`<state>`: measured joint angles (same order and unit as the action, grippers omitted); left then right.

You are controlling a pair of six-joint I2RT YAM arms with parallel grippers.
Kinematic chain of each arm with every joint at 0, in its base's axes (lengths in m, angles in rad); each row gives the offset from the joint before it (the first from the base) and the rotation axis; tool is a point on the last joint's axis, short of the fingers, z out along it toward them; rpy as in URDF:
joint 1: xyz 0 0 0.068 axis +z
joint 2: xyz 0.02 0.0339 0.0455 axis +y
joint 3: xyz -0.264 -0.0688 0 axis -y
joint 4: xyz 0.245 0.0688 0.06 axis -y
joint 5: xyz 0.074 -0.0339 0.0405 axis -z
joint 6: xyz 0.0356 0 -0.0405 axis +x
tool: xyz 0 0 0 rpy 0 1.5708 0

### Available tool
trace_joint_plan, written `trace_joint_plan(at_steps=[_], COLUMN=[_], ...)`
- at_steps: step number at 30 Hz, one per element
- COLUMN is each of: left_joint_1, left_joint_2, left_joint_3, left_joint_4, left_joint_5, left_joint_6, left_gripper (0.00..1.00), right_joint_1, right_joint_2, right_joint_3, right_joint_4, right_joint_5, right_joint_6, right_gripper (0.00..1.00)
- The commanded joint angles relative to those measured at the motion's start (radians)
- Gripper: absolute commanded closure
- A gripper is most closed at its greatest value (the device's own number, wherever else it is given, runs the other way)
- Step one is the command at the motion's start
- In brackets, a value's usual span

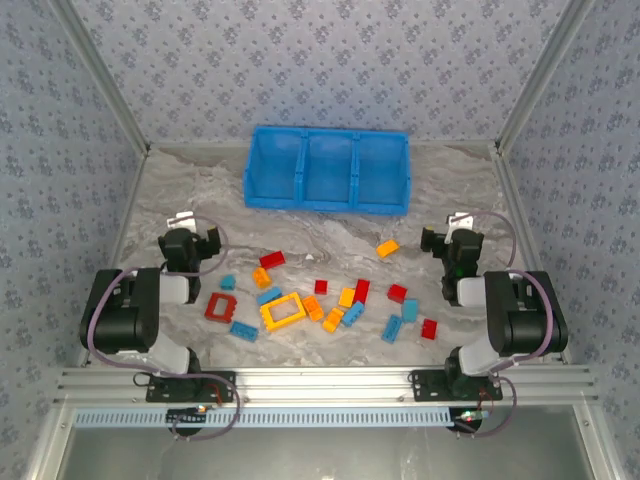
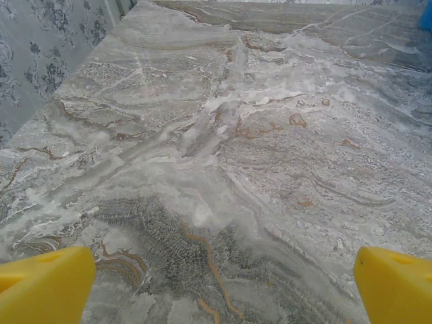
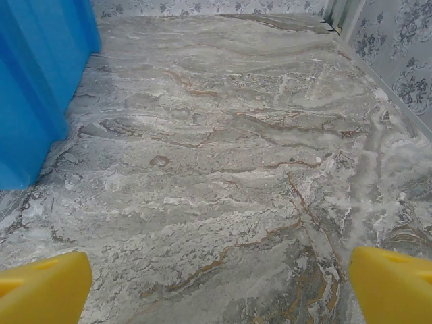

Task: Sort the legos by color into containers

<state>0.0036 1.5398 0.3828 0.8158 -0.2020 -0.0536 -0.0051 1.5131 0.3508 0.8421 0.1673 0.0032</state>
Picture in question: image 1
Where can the aluminium table side rail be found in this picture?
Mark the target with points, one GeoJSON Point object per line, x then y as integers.
{"type": "Point", "coordinates": [120, 235]}
{"type": "Point", "coordinates": [512, 200]}

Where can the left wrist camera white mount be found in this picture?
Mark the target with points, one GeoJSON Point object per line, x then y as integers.
{"type": "Point", "coordinates": [181, 220]}

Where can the slanted aluminium frame post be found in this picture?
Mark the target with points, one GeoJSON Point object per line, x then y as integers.
{"type": "Point", "coordinates": [539, 75]}
{"type": "Point", "coordinates": [107, 75]}

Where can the wide aluminium mounting rail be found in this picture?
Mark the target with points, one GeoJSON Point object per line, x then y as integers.
{"type": "Point", "coordinates": [320, 385]}

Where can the aluminium frame leg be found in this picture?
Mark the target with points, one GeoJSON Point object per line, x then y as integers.
{"type": "Point", "coordinates": [597, 445]}
{"type": "Point", "coordinates": [47, 445]}

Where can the yellow lego brick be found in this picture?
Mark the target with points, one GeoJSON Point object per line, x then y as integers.
{"type": "Point", "coordinates": [346, 297]}

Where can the red lego window frame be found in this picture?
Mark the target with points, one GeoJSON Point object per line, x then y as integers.
{"type": "Point", "coordinates": [212, 307]}

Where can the small orange lego brick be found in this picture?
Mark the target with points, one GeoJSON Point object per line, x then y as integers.
{"type": "Point", "coordinates": [261, 276]}

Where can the grey metal panel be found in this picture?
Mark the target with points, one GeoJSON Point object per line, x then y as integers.
{"type": "Point", "coordinates": [320, 455]}

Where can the long red lego brick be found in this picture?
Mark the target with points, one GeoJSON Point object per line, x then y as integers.
{"type": "Point", "coordinates": [271, 259]}

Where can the orange sloped lego brick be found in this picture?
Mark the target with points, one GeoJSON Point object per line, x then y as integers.
{"type": "Point", "coordinates": [388, 248]}

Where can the yellow lego window frame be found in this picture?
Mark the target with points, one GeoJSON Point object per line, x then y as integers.
{"type": "Point", "coordinates": [265, 315]}

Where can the thin aluminium table rail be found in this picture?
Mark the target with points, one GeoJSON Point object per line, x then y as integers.
{"type": "Point", "coordinates": [200, 145]}

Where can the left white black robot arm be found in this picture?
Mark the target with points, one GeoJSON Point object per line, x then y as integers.
{"type": "Point", "coordinates": [120, 315]}

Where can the small red lego cube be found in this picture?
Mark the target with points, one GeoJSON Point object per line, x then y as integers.
{"type": "Point", "coordinates": [321, 286]}

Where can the teal blue lego brick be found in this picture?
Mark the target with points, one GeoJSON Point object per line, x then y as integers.
{"type": "Point", "coordinates": [410, 310]}

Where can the small blue lego brick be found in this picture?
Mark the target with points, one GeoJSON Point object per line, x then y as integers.
{"type": "Point", "coordinates": [228, 282]}

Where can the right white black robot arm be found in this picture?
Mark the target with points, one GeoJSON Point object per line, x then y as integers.
{"type": "Point", "coordinates": [525, 315]}

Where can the blue lego plate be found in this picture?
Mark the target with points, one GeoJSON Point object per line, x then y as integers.
{"type": "Point", "coordinates": [244, 331]}
{"type": "Point", "coordinates": [393, 328]}

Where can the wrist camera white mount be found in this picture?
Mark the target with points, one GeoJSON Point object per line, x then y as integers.
{"type": "Point", "coordinates": [462, 221]}
{"type": "Point", "coordinates": [181, 220]}

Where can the small black controller board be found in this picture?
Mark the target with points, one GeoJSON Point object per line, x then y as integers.
{"type": "Point", "coordinates": [467, 416]}
{"type": "Point", "coordinates": [187, 416]}

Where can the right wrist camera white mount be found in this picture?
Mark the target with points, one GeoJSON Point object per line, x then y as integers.
{"type": "Point", "coordinates": [462, 221]}

